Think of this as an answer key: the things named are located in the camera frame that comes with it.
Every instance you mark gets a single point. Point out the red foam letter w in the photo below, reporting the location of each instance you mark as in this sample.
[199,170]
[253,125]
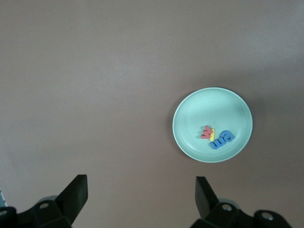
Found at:
[206,133]

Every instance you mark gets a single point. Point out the blue foam letter E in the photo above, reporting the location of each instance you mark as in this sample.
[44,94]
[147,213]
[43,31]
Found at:
[217,143]

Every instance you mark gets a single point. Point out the blue foam letter g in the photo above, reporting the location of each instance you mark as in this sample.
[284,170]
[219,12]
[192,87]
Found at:
[226,136]

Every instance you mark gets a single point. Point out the small yellow foam letter h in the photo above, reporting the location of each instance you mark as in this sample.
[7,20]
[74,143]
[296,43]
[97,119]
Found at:
[213,135]

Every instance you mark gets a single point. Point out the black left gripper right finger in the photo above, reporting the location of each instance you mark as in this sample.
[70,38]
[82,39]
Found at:
[209,204]

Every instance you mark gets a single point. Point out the green plate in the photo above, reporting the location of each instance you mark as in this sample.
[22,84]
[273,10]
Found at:
[213,109]

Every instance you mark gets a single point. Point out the brown table cover sheet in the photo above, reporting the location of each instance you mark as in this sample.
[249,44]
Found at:
[95,83]

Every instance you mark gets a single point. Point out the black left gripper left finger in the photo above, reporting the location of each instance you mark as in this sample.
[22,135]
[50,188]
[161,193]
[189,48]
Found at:
[71,202]

